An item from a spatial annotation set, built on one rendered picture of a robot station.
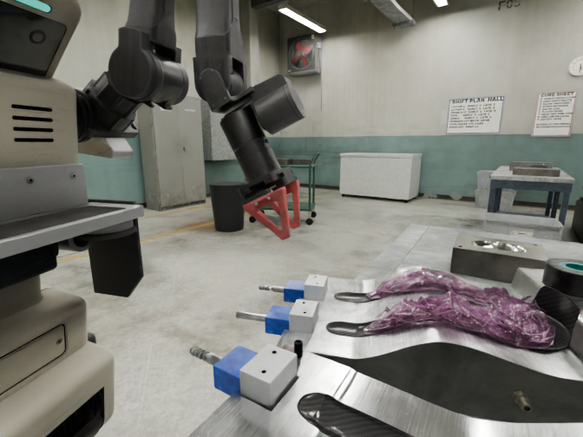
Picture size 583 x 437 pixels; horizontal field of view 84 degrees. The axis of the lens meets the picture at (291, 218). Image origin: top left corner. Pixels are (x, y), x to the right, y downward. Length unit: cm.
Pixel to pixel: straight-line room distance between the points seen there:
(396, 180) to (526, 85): 267
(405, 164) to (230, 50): 627
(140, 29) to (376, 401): 58
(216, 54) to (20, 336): 46
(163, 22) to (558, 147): 703
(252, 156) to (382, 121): 732
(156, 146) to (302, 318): 552
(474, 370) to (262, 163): 39
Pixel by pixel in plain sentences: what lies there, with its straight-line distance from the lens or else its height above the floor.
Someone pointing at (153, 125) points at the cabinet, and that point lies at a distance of 592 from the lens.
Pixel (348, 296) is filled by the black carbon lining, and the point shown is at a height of 85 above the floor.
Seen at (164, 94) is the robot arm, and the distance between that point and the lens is 60.
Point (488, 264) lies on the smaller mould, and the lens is 95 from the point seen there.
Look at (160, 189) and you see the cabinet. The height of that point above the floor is 38.
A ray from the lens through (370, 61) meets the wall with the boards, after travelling 809.
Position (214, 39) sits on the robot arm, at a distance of 54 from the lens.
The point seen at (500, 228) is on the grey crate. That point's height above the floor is 35.
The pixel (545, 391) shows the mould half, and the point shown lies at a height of 85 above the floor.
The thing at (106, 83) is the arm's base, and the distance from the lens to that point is 64.
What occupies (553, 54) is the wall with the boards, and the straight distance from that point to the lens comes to 745.
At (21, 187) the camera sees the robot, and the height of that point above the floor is 108.
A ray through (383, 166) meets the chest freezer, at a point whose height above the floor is 70.
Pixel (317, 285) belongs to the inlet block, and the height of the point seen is 88.
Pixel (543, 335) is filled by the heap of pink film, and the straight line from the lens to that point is 55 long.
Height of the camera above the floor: 113
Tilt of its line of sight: 13 degrees down
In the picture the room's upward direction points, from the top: straight up
